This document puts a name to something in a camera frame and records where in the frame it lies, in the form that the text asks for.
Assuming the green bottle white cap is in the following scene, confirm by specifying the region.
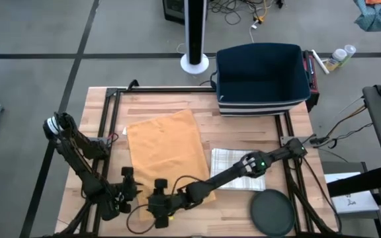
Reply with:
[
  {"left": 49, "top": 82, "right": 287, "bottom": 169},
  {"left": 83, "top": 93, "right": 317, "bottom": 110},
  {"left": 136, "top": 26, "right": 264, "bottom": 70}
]
[{"left": 341, "top": 44, "right": 357, "bottom": 67}]

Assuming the white paper box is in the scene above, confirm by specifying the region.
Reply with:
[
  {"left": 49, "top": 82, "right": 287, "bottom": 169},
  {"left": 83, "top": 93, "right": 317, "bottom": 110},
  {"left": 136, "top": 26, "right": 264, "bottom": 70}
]
[{"left": 323, "top": 171, "right": 380, "bottom": 215}]

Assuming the silver black tower fan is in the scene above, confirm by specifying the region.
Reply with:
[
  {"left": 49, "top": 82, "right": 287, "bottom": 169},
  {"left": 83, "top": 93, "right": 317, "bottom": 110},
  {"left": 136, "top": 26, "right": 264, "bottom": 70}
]
[{"left": 179, "top": 0, "right": 210, "bottom": 75}]

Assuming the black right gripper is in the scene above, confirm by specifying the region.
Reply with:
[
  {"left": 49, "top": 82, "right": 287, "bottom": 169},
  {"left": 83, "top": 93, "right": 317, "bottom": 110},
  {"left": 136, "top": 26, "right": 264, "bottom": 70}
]
[{"left": 148, "top": 178, "right": 191, "bottom": 218}]

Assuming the black right camera cable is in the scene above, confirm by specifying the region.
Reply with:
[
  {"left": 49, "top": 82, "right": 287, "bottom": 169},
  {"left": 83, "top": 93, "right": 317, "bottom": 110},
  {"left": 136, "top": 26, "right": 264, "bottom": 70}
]
[{"left": 126, "top": 203, "right": 157, "bottom": 235}]

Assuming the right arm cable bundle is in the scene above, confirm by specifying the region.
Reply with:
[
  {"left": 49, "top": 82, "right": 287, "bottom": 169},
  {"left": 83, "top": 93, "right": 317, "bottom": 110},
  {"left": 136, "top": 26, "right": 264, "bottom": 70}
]
[{"left": 309, "top": 95, "right": 374, "bottom": 149}]

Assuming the orange towel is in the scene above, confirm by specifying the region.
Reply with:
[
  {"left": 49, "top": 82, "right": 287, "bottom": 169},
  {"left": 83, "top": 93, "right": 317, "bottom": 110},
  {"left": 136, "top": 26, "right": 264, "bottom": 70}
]
[{"left": 121, "top": 108, "right": 217, "bottom": 221}]

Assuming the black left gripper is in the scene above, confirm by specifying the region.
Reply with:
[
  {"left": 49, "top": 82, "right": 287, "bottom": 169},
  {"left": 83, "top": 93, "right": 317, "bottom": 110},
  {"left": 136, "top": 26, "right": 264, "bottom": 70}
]
[{"left": 112, "top": 167, "right": 144, "bottom": 202}]

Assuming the white tube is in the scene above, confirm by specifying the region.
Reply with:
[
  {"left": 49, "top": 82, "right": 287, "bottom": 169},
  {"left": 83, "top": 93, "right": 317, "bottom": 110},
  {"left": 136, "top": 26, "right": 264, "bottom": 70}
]
[{"left": 310, "top": 49, "right": 329, "bottom": 75}]

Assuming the orange cable plug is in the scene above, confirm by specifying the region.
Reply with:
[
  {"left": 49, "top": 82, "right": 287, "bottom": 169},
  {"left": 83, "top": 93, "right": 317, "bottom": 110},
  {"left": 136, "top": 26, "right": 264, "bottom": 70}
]
[{"left": 252, "top": 8, "right": 268, "bottom": 24}]

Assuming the black aluminium crossbar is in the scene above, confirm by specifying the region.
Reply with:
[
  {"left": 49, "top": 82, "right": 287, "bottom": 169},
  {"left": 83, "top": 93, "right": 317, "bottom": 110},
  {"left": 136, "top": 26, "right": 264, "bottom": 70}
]
[{"left": 106, "top": 85, "right": 216, "bottom": 94}]

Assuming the black cable tangle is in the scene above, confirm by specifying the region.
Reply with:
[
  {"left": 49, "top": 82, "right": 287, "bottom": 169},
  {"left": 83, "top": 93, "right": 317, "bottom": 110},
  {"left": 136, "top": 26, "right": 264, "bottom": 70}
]
[{"left": 206, "top": 0, "right": 286, "bottom": 26}]

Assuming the white power cable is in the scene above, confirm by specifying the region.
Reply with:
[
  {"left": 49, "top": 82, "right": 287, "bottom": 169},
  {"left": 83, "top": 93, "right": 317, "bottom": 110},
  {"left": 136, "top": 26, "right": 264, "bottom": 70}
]
[{"left": 248, "top": 19, "right": 261, "bottom": 44}]

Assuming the black diagonal bar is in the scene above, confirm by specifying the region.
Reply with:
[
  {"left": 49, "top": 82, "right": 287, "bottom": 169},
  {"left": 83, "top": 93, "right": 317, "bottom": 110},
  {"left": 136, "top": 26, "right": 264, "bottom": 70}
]
[{"left": 325, "top": 165, "right": 381, "bottom": 198}]

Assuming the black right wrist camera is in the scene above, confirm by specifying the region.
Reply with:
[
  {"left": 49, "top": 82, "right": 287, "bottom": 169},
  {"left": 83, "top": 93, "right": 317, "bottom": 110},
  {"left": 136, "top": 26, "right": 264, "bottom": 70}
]
[{"left": 154, "top": 215, "right": 170, "bottom": 229}]

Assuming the navy white striped fabric bin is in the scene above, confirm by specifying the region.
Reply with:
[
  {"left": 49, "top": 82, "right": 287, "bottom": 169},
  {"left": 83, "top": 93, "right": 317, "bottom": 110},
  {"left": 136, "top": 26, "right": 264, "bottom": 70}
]
[{"left": 210, "top": 42, "right": 312, "bottom": 117}]

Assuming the white towel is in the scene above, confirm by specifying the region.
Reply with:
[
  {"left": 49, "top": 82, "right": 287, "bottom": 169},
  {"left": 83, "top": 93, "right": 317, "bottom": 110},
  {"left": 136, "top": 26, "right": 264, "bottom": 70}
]
[{"left": 209, "top": 147, "right": 267, "bottom": 192}]

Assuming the yellow label bottle white cap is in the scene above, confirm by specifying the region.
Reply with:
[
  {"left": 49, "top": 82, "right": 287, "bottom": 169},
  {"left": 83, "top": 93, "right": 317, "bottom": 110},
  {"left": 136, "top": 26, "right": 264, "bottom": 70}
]
[{"left": 324, "top": 48, "right": 347, "bottom": 72}]

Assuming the black frame clamp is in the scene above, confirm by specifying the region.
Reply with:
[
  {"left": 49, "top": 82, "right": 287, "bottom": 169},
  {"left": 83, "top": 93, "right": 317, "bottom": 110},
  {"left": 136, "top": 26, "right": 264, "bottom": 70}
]
[{"left": 126, "top": 79, "right": 140, "bottom": 92}]

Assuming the red black tool case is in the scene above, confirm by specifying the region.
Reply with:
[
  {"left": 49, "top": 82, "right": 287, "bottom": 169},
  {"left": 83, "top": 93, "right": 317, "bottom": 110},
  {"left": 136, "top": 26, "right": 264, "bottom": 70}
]
[{"left": 301, "top": 49, "right": 319, "bottom": 112}]

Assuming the dark green round plate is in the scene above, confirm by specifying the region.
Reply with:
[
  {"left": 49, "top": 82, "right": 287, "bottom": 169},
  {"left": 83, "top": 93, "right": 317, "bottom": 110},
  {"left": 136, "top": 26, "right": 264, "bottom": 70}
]
[{"left": 250, "top": 188, "right": 296, "bottom": 237}]

